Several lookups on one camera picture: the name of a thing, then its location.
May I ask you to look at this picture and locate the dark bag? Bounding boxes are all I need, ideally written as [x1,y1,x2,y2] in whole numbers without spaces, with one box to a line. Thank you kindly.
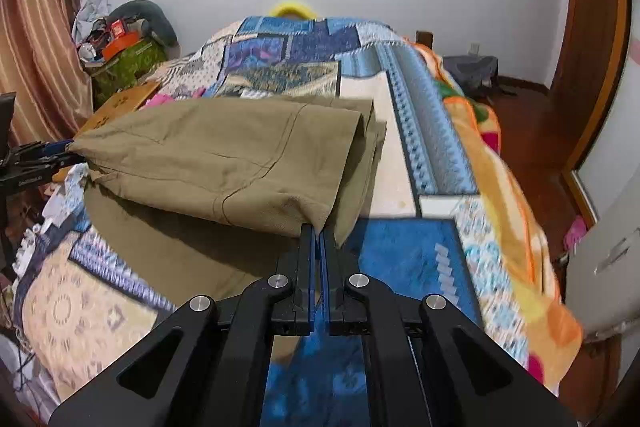
[442,55,501,100]

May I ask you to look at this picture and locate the brown wooden door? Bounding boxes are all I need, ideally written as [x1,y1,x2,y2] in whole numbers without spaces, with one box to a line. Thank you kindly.
[549,0,632,175]

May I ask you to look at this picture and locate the orange box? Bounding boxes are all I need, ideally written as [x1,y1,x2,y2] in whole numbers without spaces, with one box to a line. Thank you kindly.
[102,32,141,60]

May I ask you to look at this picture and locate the white wardrobe sliding door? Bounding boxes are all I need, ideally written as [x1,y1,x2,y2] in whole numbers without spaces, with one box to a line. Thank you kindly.
[564,0,640,344]

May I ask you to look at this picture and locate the grey crumpled cloth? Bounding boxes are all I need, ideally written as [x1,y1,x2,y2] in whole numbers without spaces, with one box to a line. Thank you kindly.
[72,0,111,40]

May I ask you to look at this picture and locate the blue patchwork blanket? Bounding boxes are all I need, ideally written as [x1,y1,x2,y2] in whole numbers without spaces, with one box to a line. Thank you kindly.
[15,14,532,427]

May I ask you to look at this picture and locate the yellow curved headboard pad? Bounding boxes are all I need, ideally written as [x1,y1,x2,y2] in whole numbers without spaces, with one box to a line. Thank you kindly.
[269,0,319,20]

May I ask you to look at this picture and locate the wooden lap board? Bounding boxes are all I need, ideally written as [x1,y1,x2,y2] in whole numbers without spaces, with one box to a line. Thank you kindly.
[75,80,161,138]

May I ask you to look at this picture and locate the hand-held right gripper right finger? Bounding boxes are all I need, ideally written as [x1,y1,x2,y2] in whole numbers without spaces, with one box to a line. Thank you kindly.
[320,228,576,427]

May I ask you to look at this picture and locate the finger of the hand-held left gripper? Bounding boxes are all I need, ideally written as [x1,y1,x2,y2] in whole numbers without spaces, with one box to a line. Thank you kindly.
[10,140,76,160]
[5,151,84,173]

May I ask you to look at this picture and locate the grey curved pillow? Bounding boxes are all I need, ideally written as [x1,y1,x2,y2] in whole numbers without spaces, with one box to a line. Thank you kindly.
[107,0,180,48]

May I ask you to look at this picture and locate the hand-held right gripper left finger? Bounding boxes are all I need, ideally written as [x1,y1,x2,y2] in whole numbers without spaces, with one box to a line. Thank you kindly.
[50,224,317,427]

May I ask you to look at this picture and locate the striped brown curtain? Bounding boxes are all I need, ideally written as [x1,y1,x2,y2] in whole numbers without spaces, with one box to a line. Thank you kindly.
[0,0,97,148]

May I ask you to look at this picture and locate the green storage bag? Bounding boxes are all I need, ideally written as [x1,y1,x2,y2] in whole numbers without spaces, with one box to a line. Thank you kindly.
[90,38,169,108]

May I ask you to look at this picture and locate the olive green pants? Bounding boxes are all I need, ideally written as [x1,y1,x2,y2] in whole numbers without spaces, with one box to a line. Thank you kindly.
[67,96,389,308]

